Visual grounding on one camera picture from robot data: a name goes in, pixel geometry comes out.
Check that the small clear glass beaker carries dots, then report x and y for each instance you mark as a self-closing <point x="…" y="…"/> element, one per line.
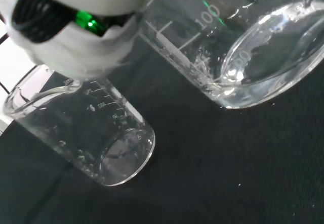
<point x="83" y="133"/>

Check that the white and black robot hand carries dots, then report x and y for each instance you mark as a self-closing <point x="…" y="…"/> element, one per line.
<point x="76" y="54"/>

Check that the black bench cloth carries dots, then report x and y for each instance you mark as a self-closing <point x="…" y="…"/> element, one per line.
<point x="202" y="171"/>

